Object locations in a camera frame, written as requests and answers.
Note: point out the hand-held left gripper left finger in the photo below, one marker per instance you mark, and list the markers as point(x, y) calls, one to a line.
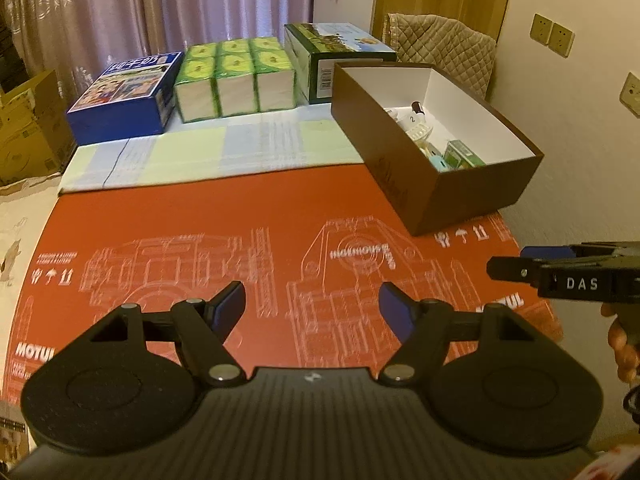
point(231, 305)

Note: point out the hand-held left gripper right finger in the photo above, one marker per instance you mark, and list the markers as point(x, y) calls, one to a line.
point(395, 307)

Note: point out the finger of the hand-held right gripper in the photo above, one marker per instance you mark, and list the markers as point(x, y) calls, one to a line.
point(547, 253)
point(510, 267)

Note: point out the green medicine box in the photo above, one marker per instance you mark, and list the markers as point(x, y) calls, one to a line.
point(462, 154)

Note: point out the cream hair claw clip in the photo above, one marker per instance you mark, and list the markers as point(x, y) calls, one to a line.
point(419, 134)

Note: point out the dark small bottle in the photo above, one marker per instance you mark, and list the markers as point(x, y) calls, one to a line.
point(419, 116)

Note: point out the white charger adapter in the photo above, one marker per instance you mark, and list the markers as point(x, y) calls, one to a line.
point(398, 113)

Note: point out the person's right hand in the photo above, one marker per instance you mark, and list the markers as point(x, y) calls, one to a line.
point(625, 362)

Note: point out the red printed mat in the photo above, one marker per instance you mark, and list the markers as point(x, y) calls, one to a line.
point(225, 210)

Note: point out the pale checked tablecloth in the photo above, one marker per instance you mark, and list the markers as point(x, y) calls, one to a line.
point(200, 150)

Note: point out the cartoon printed blanket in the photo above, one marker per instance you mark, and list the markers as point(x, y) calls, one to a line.
point(20, 230)

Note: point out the pack of green tissue packets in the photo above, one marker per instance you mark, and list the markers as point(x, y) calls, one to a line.
point(232, 80)

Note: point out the beige quilted chair cover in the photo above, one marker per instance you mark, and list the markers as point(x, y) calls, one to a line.
point(445, 50)

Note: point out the blue carton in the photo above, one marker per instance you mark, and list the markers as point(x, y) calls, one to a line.
point(125, 100)

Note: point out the dark printed leaflet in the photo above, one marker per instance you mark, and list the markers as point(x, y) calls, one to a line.
point(12, 430)

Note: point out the brown cardboard shipping box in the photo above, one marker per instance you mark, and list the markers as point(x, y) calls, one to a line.
point(30, 135)

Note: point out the green landscape printed carton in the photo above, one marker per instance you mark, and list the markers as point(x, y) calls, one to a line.
point(320, 55)

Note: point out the purple curtain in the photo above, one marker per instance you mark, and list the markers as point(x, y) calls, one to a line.
point(150, 5)

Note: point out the dark shelf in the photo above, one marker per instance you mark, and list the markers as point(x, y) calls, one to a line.
point(10, 60)

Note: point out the beige wall socket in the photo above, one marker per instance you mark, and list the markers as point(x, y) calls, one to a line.
point(541, 27)
point(631, 95)
point(561, 40)

